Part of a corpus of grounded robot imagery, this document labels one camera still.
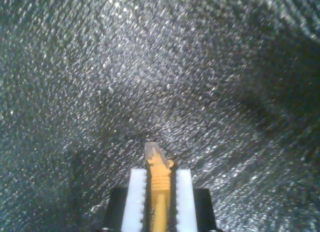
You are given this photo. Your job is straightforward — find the black bubble mat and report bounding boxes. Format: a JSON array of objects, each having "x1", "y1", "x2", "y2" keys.
[{"x1": 0, "y1": 0, "x2": 320, "y2": 232}]

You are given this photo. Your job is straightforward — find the yellow network cable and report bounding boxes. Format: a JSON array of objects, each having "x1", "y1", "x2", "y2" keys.
[{"x1": 144, "y1": 141, "x2": 175, "y2": 232}]

